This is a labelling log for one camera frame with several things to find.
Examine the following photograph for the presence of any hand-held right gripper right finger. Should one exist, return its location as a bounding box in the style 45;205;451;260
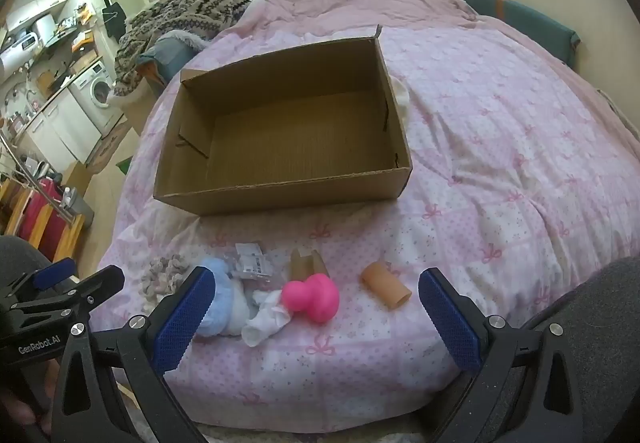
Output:
417;267;586;443

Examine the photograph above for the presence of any metal rack pole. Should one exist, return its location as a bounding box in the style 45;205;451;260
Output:
0;130;76;224

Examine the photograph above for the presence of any blue fur-trimmed jacket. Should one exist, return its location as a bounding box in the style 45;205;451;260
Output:
137;30;211;91

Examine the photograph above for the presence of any grey pink fuzzy sock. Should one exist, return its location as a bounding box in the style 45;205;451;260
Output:
140;254;188;314

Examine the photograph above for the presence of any patterned floor rug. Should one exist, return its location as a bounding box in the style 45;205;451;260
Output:
85;115;128;168

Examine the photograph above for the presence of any pink rubber toy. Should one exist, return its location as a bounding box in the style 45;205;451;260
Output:
281;273;341;324

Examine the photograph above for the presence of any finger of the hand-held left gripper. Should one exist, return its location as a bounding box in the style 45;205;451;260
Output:
50;265;126;324
10;257;78;296

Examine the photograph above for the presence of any white cloth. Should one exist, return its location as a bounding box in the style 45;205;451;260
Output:
390;75;412;124

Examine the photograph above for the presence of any blue fluffy plush cloth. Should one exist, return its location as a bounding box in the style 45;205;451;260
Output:
192;258;251;338

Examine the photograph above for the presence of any brown patterned knit blanket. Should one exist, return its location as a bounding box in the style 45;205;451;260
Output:
112;0;266;106

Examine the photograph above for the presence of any person's left leg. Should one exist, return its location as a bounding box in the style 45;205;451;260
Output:
0;235;53;286

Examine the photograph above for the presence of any clear plastic packet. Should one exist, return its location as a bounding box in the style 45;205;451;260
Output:
227;243;273;281

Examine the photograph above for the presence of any person's right leg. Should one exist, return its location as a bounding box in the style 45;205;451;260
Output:
520;255;640;443

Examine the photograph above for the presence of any wooden chair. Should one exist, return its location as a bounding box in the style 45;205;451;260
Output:
0;178;86;264

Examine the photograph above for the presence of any pink bow print duvet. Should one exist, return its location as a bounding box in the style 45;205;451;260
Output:
92;0;640;434

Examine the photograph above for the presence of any white kitchen cabinet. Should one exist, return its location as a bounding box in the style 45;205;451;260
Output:
25;88;101;164

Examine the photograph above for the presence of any white sock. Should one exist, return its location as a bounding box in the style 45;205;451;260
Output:
241;290;292;349

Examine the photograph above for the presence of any person's leg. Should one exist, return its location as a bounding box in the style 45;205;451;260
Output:
0;235;53;286
520;255;640;443

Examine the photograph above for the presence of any grey bin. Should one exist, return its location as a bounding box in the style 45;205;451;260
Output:
60;185;96;230

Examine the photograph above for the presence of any white microwave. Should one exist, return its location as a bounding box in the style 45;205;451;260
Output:
0;30;41;68

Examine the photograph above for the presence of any long teal cushion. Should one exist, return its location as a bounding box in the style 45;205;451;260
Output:
454;0;582;66

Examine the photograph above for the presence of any white washing machine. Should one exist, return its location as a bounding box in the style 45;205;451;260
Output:
70;60;126;136

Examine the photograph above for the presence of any brown cardboard box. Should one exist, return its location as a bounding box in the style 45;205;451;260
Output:
152;25;413;217

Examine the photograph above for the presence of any person's left hand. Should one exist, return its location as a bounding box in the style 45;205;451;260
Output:
0;363;56;439

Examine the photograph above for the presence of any brown sock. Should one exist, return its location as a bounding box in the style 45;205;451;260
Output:
290;248;329;284

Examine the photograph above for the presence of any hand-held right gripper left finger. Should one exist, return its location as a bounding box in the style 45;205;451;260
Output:
50;267;216;443

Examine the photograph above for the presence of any dark hanging garment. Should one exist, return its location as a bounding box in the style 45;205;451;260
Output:
102;0;128;44

